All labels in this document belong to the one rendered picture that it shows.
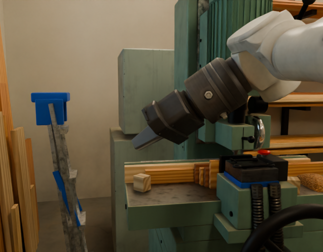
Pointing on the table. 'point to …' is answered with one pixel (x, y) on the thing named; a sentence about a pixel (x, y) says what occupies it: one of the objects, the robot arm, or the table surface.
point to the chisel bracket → (234, 135)
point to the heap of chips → (315, 182)
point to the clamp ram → (229, 159)
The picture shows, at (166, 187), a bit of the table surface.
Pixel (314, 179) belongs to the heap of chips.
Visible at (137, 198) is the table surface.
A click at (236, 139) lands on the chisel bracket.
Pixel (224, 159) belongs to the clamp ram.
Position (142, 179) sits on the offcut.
